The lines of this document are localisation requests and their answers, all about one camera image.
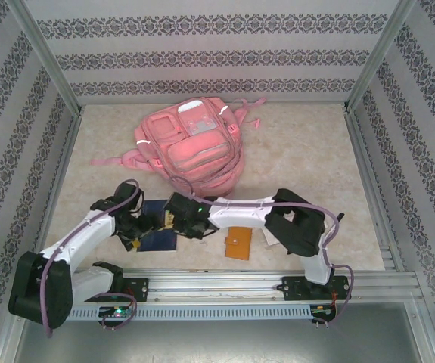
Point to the dark blue book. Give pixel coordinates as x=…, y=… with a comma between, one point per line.
x=156, y=242

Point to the pink backpack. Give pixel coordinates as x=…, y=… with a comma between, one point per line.
x=194, y=151

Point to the brown leather wallet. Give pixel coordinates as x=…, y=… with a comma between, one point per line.
x=238, y=246

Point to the white packet with red print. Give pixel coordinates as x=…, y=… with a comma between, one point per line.
x=271, y=239

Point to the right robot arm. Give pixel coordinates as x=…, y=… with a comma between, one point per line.
x=240, y=213

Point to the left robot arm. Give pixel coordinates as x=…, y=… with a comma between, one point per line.
x=77, y=238

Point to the left controller board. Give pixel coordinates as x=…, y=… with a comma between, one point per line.
x=117, y=312

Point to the controller board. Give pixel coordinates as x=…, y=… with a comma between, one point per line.
x=321, y=311
x=117, y=312

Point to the grey metal front panel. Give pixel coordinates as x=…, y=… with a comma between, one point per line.
x=217, y=340

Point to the right controller board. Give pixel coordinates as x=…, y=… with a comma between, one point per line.
x=321, y=311

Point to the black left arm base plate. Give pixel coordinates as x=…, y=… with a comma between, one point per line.
x=141, y=289

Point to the aluminium mounting rail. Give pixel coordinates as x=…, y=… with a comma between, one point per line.
x=217, y=287

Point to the left aluminium side rail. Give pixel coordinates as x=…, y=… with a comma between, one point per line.
x=64, y=162

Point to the aluminium side rail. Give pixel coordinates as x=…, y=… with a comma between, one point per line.
x=361, y=151
x=64, y=162

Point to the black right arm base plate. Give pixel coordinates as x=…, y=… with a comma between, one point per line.
x=293, y=289

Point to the right aluminium side rail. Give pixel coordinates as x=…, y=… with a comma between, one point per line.
x=361, y=151

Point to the left aluminium frame post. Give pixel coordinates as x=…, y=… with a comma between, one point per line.
x=47, y=56

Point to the aluminium frame post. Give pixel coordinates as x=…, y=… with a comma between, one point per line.
x=47, y=56
x=380, y=56

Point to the right aluminium frame post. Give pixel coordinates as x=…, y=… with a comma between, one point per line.
x=380, y=56

